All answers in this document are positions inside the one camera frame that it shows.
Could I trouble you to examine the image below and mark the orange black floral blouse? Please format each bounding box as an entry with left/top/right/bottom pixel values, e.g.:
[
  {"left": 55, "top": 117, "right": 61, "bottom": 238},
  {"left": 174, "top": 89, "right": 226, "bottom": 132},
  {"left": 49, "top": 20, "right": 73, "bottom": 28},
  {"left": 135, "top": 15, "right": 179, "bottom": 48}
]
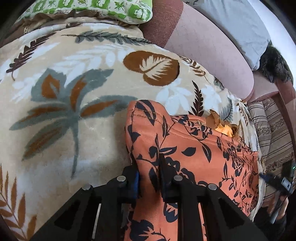
[{"left": 125, "top": 100, "right": 259, "bottom": 240}]

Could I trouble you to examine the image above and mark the person's right hand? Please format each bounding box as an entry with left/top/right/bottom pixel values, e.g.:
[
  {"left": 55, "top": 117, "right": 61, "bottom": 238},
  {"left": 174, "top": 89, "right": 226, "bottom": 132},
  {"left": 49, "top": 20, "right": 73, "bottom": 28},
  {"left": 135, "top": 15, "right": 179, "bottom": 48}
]
[{"left": 263, "top": 192, "right": 290, "bottom": 220}]

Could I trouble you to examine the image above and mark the striped beige quilt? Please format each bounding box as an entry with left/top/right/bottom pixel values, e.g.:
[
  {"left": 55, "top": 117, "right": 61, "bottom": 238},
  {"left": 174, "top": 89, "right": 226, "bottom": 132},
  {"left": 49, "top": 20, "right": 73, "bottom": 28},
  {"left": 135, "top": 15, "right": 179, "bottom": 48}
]
[{"left": 246, "top": 97, "right": 296, "bottom": 204}]

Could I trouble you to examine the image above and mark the pink patterned quilt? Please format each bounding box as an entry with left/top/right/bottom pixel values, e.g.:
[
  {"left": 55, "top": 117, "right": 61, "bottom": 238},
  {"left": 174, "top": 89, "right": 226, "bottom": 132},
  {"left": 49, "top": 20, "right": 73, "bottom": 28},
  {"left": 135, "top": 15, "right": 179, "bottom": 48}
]
[{"left": 247, "top": 71, "right": 295, "bottom": 139}]

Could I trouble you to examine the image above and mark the dark fur trimmed garment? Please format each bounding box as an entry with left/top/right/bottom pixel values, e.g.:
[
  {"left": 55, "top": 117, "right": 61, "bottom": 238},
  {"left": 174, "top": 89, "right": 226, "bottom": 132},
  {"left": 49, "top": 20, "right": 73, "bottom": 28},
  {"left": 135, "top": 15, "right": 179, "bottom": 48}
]
[{"left": 258, "top": 41, "right": 293, "bottom": 84}]

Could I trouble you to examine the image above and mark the beige leaf pattern blanket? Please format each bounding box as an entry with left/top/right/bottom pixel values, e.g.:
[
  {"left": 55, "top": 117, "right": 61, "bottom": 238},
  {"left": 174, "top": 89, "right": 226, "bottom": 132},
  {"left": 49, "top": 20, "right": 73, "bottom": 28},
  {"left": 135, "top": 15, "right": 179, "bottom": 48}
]
[{"left": 1, "top": 23, "right": 258, "bottom": 240}]

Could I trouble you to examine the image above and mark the grey pillow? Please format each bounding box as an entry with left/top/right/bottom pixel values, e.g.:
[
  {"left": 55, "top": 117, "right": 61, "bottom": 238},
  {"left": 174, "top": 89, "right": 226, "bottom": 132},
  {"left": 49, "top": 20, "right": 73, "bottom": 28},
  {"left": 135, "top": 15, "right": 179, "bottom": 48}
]
[{"left": 185, "top": 0, "right": 271, "bottom": 70}]

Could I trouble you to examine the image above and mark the pink bolster pillow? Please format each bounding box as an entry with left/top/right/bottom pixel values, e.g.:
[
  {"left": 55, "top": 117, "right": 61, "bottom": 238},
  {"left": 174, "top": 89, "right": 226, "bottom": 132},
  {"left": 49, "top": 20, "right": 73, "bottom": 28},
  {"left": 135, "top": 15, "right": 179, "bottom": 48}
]
[{"left": 140, "top": 1, "right": 254, "bottom": 100}]

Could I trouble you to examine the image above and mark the green white checkered pillow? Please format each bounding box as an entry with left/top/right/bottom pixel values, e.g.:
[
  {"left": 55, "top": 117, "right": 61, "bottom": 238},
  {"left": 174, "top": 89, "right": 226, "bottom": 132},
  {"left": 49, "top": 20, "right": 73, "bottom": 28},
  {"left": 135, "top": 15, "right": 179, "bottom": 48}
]
[{"left": 17, "top": 0, "right": 153, "bottom": 25}]

